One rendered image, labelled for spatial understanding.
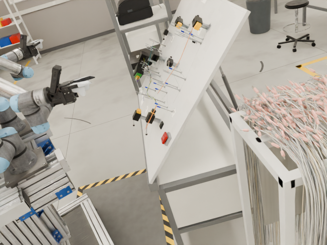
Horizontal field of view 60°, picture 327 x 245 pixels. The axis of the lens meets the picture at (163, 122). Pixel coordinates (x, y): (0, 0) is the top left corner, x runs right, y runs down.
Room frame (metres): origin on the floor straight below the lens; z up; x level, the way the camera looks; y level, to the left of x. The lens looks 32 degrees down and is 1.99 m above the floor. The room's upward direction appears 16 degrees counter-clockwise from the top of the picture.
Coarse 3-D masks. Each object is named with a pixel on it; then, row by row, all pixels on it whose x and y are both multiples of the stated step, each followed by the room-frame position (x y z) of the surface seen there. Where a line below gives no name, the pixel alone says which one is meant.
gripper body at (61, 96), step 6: (60, 84) 1.16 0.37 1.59; (66, 84) 1.13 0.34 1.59; (48, 90) 1.16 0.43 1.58; (60, 90) 1.13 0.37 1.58; (66, 90) 1.12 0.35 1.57; (48, 96) 1.13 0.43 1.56; (54, 96) 1.14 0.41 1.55; (60, 96) 1.12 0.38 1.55; (66, 96) 1.12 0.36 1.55; (72, 96) 1.12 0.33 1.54; (78, 96) 1.18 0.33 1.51; (48, 102) 1.13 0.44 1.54; (54, 102) 1.13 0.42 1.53; (60, 102) 1.15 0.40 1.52; (66, 102) 1.12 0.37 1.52; (72, 102) 1.11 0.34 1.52
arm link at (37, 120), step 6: (42, 108) 1.21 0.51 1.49; (30, 114) 1.13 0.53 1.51; (36, 114) 1.14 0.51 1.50; (42, 114) 1.16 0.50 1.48; (48, 114) 1.21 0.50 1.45; (30, 120) 1.13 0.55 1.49; (36, 120) 1.13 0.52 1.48; (42, 120) 1.14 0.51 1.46; (30, 126) 1.14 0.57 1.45; (36, 126) 1.12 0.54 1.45; (42, 126) 1.13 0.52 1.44; (48, 126) 1.15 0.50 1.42; (36, 132) 1.13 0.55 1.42; (42, 132) 1.13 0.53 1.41
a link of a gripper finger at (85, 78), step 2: (86, 76) 1.19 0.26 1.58; (88, 76) 1.19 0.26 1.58; (90, 76) 1.19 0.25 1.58; (92, 76) 1.19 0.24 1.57; (94, 76) 1.19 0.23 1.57; (78, 78) 1.20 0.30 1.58; (80, 78) 1.19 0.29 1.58; (82, 78) 1.18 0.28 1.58; (84, 78) 1.18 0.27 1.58; (86, 78) 1.18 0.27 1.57; (88, 78) 1.19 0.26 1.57; (90, 78) 1.18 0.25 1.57; (92, 78) 1.19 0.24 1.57; (74, 80) 1.18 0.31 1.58; (76, 80) 1.17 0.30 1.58; (78, 80) 1.17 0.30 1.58; (80, 80) 1.18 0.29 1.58; (82, 80) 1.18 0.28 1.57; (84, 80) 1.18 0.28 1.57; (86, 80) 1.18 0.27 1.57; (88, 80) 1.19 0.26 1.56; (74, 82) 1.18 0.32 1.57; (76, 82) 1.17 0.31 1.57; (86, 86) 1.19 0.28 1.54; (88, 86) 1.19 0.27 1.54; (86, 88) 1.19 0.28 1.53; (88, 88) 1.19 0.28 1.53
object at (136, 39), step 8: (152, 0) 4.58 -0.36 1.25; (128, 32) 5.01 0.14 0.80; (136, 32) 4.86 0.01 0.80; (144, 32) 4.71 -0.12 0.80; (152, 32) 4.62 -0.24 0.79; (160, 32) 4.58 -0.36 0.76; (128, 40) 4.60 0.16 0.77; (136, 40) 4.60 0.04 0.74; (144, 40) 4.61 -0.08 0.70; (152, 40) 4.62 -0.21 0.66; (160, 40) 4.58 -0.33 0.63; (136, 48) 4.60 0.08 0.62
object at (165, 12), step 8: (112, 0) 2.98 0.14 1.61; (160, 0) 2.97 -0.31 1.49; (168, 0) 2.42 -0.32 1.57; (112, 8) 2.44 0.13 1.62; (152, 8) 2.86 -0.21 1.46; (160, 8) 2.76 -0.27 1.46; (168, 8) 2.42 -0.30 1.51; (112, 16) 2.43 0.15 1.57; (152, 16) 2.54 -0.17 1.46; (160, 16) 2.46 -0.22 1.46; (168, 16) 2.42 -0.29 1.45; (128, 24) 2.49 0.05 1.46; (136, 24) 2.46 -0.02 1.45; (144, 24) 2.43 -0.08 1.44; (152, 24) 2.43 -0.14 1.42; (120, 32) 2.43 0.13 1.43; (120, 40) 2.43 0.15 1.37; (128, 48) 2.98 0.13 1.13; (128, 56) 2.92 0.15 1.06; (128, 64) 2.43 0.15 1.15; (136, 88) 2.43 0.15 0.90
